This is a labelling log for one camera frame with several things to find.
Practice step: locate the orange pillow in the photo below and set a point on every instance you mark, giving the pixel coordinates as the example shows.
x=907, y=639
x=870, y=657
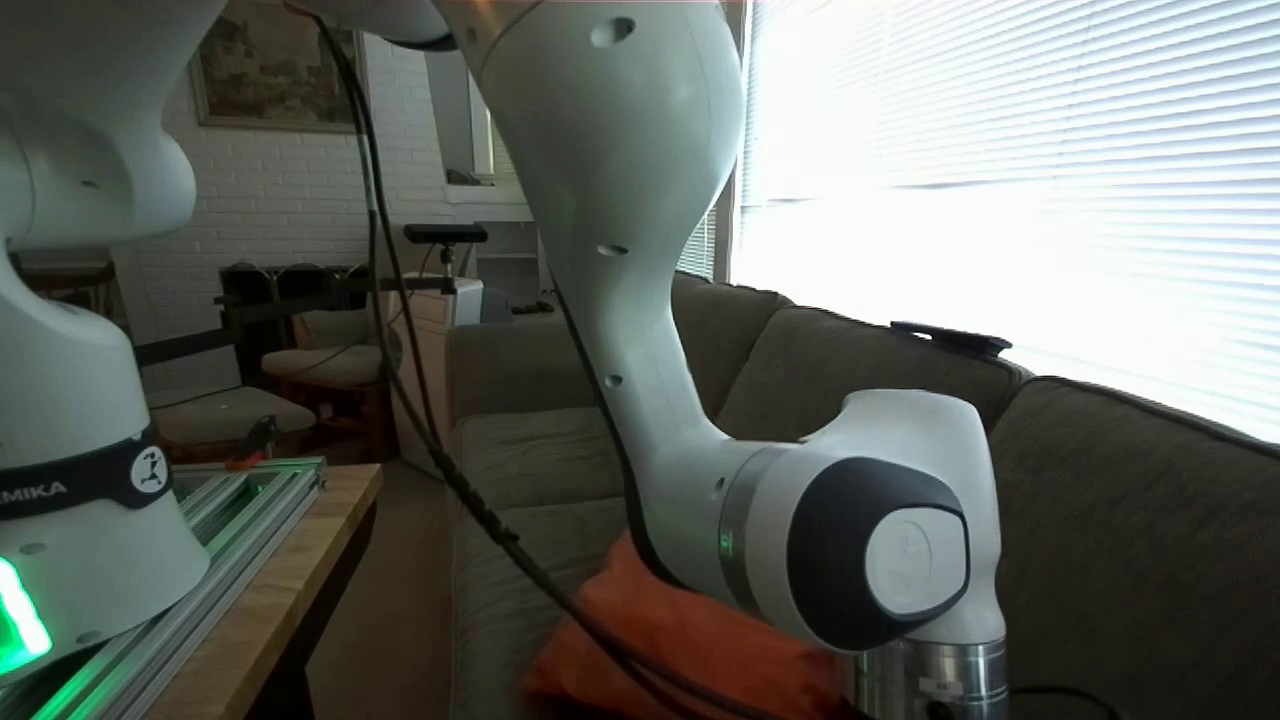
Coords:
x=624, y=643

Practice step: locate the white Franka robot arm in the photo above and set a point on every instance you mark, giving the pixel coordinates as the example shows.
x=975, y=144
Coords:
x=613, y=172

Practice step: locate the grey fabric sofa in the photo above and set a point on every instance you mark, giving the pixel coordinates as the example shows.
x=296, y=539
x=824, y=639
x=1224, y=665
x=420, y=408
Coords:
x=1144, y=532

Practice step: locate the small white box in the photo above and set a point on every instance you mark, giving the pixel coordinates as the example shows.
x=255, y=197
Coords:
x=469, y=300

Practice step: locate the white framed window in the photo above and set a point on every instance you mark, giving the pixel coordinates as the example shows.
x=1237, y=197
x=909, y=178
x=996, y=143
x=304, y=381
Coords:
x=464, y=132

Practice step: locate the black remote control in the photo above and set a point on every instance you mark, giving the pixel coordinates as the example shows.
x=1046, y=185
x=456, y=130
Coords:
x=948, y=338

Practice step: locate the wooden chair with cushion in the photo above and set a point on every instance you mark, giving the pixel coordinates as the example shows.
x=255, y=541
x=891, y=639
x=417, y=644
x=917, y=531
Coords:
x=323, y=363

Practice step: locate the beige ottoman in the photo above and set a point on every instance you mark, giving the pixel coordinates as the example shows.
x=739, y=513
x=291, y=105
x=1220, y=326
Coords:
x=233, y=415

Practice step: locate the wooden table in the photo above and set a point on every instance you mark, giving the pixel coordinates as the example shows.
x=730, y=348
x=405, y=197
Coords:
x=286, y=585

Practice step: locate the white window blinds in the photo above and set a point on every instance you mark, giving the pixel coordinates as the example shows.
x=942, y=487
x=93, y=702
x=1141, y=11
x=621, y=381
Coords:
x=1040, y=172

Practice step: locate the black stereo camera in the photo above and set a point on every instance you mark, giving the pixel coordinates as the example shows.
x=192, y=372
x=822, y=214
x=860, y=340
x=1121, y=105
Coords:
x=444, y=233

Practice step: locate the aluminium rail base frame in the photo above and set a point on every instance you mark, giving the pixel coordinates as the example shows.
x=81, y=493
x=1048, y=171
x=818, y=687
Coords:
x=226, y=532

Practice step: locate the framed wall picture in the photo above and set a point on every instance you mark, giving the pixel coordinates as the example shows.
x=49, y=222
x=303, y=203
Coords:
x=266, y=64

